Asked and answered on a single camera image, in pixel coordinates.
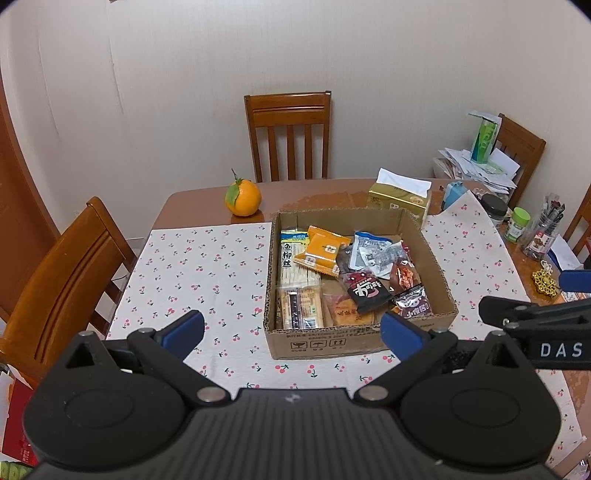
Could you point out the clear cake packet red edge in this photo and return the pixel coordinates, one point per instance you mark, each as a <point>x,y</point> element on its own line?
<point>344,311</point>

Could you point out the green lid bottle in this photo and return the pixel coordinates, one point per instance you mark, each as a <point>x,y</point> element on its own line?
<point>517,226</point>

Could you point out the clear brown biscuit packet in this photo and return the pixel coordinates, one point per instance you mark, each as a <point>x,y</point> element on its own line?
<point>300,307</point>

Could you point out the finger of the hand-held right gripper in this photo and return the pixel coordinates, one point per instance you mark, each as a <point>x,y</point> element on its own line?
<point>577,280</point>
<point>503,308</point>

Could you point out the red paper bag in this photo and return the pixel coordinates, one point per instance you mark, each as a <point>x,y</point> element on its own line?
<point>18,424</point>

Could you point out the glass jar with pens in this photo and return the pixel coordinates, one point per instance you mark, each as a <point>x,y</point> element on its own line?
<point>542,230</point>

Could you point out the long fish strip packet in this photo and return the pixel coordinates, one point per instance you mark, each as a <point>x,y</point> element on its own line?
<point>293,263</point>

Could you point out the clear dark meat packet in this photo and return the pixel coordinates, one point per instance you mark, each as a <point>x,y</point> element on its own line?
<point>344,263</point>

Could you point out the black red snack packet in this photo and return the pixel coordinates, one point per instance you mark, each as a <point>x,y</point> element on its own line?
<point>367,290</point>

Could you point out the small blue plastic object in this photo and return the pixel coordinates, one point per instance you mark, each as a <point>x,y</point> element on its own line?
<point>453,196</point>

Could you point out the cherry print tablecloth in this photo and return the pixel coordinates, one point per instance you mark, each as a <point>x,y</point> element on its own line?
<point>203,267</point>

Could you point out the gold tissue box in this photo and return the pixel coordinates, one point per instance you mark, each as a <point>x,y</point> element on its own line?
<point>397,198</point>

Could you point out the black lid jar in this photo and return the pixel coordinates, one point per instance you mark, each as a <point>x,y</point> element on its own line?
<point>494,210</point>

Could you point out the pile of white papers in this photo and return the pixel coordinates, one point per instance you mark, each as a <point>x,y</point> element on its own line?
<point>480,173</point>

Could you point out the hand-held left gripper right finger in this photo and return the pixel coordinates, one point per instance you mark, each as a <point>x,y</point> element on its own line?
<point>400,334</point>

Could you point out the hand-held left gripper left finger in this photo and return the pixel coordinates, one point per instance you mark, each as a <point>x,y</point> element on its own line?
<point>182,330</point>

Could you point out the white envelope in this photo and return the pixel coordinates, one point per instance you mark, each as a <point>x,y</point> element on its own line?
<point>565,254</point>

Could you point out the orange fruit with leaf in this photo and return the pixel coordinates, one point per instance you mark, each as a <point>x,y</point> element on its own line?
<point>244,198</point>

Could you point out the gold ornament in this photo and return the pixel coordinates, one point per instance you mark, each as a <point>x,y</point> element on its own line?
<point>545,281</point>

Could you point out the wooden chair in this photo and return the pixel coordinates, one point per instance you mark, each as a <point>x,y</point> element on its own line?
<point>581,221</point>
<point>524,147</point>
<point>60,286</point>
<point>286,134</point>

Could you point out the green white carton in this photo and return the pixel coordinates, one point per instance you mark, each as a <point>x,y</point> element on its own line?
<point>482,138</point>

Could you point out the cardboard box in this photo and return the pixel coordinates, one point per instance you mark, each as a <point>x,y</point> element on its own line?
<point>332,342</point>

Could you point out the orange foil snack packet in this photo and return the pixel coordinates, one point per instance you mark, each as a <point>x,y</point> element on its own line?
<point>408,286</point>

